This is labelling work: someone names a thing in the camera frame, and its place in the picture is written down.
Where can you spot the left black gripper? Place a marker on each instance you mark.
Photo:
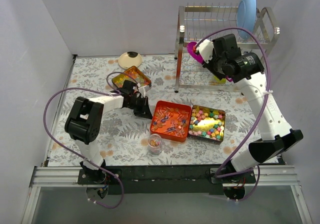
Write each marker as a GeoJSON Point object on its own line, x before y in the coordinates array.
{"type": "Point", "coordinates": [142, 106]}

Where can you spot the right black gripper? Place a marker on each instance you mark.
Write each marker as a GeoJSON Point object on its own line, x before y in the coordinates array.
{"type": "Point", "coordinates": [208, 64]}

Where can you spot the orange tin of lollipops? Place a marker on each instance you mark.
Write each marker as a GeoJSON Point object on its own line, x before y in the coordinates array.
{"type": "Point", "coordinates": [171, 121]}

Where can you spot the clear glass jar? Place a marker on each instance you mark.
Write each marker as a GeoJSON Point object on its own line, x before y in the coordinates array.
{"type": "Point", "coordinates": [155, 144]}

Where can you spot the dark tin translucent star candies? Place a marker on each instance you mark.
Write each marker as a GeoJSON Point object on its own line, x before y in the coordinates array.
{"type": "Point", "coordinates": [131, 74]}

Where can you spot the dark tin pastel star candies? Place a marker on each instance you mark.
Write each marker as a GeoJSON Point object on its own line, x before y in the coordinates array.
{"type": "Point", "coordinates": [207, 123]}

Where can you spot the purple plastic scoop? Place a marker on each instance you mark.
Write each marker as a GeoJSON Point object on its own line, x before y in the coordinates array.
{"type": "Point", "coordinates": [193, 51]}

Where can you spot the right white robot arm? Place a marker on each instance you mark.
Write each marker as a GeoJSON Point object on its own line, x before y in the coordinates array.
{"type": "Point", "coordinates": [277, 135]}

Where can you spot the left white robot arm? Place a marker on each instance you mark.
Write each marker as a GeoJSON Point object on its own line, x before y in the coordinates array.
{"type": "Point", "coordinates": [84, 121]}

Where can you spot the floral table mat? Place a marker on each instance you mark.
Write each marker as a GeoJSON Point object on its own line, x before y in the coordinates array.
{"type": "Point", "coordinates": [124, 139]}

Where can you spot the yellow green bowl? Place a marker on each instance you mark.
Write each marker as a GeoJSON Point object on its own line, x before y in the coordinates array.
{"type": "Point", "coordinates": [220, 81]}

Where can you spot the steel dish rack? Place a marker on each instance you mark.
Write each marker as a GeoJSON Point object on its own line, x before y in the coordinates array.
{"type": "Point", "coordinates": [193, 24]}

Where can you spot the blue plate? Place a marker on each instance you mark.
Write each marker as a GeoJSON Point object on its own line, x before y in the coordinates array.
{"type": "Point", "coordinates": [246, 14]}

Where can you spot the cream plate black spot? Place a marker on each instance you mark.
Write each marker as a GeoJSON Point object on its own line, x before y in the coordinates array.
{"type": "Point", "coordinates": [129, 59]}

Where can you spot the aluminium frame rail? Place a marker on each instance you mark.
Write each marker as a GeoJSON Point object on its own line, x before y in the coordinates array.
{"type": "Point", "coordinates": [270, 175]}

